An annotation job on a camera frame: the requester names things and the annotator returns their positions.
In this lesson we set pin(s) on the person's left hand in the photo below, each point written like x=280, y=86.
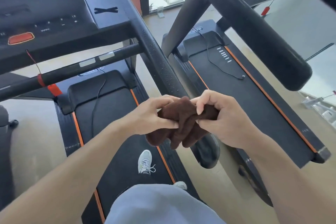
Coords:
x=141, y=118

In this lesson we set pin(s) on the grey metal floor bracket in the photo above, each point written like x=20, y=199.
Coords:
x=160, y=14

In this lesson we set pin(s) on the brown microfibre cloth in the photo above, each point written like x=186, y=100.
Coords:
x=178, y=111

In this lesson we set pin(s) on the person's right hand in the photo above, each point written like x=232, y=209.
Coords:
x=231, y=126

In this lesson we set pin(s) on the person's grey shoe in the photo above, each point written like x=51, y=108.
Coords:
x=181, y=185
x=144, y=160

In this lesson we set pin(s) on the person's right forearm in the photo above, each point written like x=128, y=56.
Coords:
x=294, y=184

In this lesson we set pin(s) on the person's left forearm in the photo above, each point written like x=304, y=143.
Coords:
x=65, y=179

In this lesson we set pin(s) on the person's right grey shoe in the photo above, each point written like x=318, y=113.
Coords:
x=181, y=185

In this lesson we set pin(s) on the person's left grey shoe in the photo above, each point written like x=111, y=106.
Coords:
x=144, y=160

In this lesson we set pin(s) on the person's grey shirt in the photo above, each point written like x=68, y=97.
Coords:
x=162, y=205

